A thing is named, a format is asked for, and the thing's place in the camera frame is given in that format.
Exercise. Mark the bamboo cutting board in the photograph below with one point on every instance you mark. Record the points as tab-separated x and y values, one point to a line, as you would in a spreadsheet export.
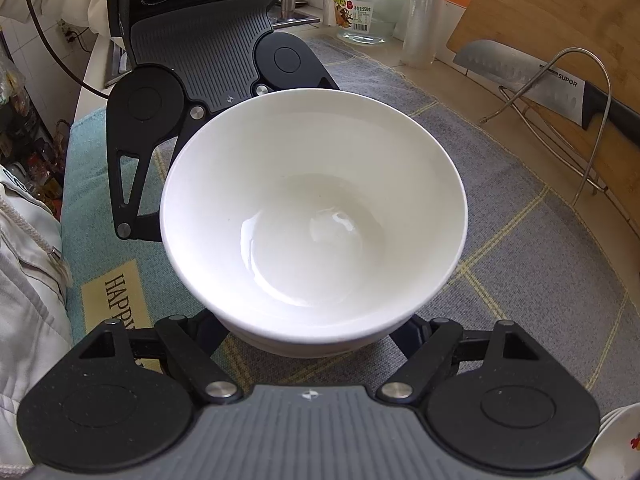
540	5

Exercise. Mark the grey checked cloth mat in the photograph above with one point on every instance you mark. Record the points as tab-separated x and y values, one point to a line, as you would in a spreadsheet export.
525	220

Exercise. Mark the white jacket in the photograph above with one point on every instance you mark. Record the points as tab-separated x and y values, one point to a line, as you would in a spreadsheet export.
25	310

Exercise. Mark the glass jar green lid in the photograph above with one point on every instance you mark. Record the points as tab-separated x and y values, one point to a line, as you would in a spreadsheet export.
370	15

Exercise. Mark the teal mat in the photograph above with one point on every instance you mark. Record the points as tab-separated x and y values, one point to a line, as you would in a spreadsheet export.
90	200

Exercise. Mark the white fruit print plate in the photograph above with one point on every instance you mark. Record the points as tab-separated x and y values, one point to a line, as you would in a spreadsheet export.
620	460
631	408

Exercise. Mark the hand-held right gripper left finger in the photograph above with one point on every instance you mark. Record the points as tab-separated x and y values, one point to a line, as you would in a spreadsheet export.
197	330

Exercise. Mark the large kitchen knife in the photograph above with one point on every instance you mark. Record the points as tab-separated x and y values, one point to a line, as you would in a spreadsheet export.
500	67

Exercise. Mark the dark cluttered shelf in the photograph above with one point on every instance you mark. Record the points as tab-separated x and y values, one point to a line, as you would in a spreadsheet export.
20	125

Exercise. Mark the plain white bowl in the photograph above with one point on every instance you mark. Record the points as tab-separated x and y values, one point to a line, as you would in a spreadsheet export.
320	351
310	185

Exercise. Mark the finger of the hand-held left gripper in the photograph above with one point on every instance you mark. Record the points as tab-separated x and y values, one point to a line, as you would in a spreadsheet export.
145	227
300	85

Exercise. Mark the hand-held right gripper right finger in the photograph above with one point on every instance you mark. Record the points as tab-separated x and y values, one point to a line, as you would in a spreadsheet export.
415	332

